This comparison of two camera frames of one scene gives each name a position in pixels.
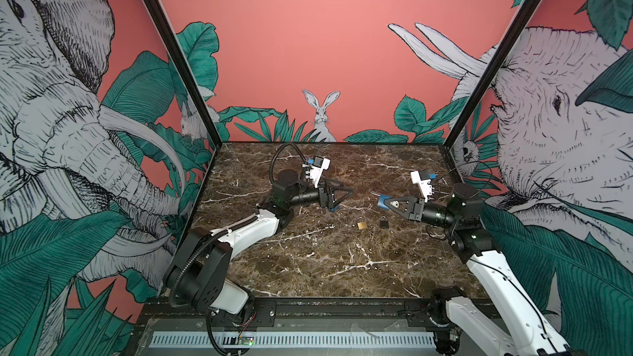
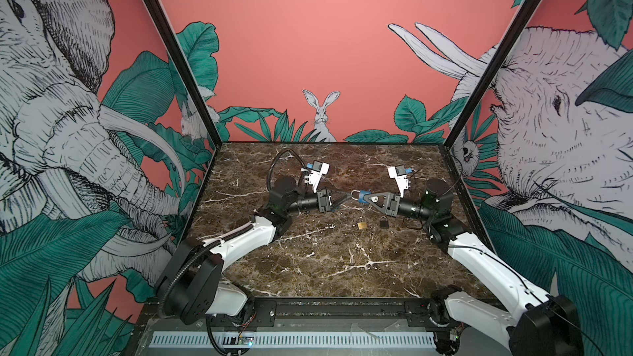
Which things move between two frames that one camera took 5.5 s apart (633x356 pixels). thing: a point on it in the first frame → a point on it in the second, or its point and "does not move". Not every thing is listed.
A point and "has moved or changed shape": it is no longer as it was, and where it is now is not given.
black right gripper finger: x=393 y=208 → x=381 y=208
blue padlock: x=381 y=202 has moved or changed shape
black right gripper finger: x=400 y=200 → x=381 y=195
